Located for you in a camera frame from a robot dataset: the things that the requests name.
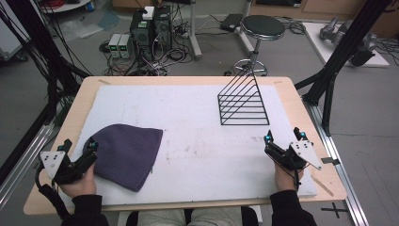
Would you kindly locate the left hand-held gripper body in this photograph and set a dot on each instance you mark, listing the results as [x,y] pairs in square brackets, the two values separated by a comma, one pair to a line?
[67,168]

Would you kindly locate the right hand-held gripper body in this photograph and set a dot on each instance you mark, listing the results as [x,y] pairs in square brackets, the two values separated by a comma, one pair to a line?
[293,155]

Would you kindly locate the purple knit beanie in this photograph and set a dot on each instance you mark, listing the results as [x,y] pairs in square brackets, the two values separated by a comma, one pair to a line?
[127,155]

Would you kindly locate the person's left hand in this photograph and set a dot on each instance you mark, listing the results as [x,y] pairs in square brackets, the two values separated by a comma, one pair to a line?
[79,185]

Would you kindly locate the person's right hand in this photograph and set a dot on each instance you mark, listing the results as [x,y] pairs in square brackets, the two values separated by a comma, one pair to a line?
[286,177]

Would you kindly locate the white foam mat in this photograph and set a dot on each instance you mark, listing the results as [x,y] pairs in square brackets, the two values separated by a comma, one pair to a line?
[204,150]

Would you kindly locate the white floor board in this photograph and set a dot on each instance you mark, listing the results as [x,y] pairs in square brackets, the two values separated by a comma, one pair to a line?
[340,44]

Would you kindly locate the black round stool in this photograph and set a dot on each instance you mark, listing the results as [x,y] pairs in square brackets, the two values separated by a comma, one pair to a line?
[260,34]

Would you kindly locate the grey power supply unit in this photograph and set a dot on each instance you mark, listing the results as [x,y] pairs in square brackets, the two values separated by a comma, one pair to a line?
[114,45]
[125,46]

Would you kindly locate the person's legs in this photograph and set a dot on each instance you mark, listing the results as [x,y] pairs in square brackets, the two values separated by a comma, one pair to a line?
[191,216]

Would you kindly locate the black flat box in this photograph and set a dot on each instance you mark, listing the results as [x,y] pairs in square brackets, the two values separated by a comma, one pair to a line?
[231,22]

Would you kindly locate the black computer tower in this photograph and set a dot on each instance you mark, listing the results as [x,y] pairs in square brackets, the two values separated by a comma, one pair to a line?
[141,33]
[162,29]

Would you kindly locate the aluminium rail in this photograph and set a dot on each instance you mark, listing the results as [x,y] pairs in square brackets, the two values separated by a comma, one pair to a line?
[23,163]
[337,163]

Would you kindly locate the black frame stand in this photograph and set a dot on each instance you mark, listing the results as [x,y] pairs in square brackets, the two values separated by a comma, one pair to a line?
[37,62]
[342,59]

